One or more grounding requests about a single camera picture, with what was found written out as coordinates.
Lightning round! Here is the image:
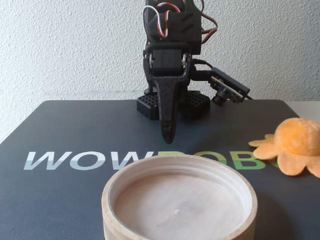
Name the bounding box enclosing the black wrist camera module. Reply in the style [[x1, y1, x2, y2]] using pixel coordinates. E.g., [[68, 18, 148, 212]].
[[191, 66, 251, 106]]

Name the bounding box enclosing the black robot base with holes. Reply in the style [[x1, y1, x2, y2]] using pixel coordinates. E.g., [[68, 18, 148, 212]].
[[136, 86, 211, 121]]

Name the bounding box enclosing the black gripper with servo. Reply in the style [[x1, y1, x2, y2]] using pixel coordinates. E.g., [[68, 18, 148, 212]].
[[143, 9, 203, 146]]

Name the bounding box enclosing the dark red servo cable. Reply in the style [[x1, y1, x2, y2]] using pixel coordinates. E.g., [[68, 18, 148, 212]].
[[199, 0, 219, 45]]

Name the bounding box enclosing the black camera cable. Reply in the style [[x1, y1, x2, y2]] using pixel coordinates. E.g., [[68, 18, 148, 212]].
[[191, 58, 215, 74]]

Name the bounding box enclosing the round wooden box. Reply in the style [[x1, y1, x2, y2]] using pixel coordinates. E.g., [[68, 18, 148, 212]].
[[101, 153, 259, 240]]

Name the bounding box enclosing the red white black servo cable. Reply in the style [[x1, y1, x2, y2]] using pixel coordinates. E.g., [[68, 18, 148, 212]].
[[141, 1, 175, 48]]

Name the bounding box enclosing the dark mat with printed letters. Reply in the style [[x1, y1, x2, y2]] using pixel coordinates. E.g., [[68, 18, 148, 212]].
[[0, 99, 320, 240]]

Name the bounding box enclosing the orange plush toy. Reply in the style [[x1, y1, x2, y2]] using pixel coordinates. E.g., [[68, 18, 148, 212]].
[[248, 116, 320, 179]]

